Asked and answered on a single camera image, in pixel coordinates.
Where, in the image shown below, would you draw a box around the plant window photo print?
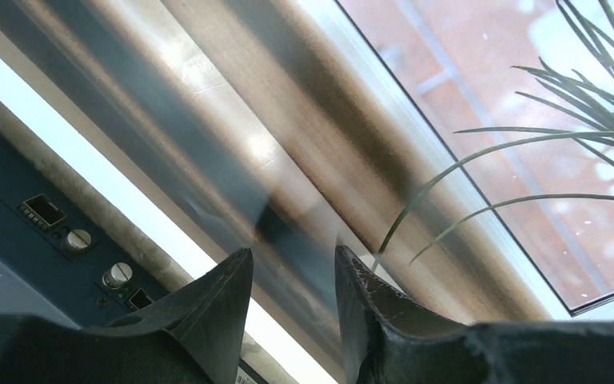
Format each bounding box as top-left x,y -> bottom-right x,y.
0,1 -> 614,383

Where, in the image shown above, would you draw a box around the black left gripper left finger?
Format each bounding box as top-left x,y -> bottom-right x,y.
0,248 -> 253,383

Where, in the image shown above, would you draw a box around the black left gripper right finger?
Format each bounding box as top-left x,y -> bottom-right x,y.
334,246 -> 614,383

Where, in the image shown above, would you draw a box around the dark blue electronics box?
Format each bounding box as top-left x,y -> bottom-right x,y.
0,135 -> 262,383

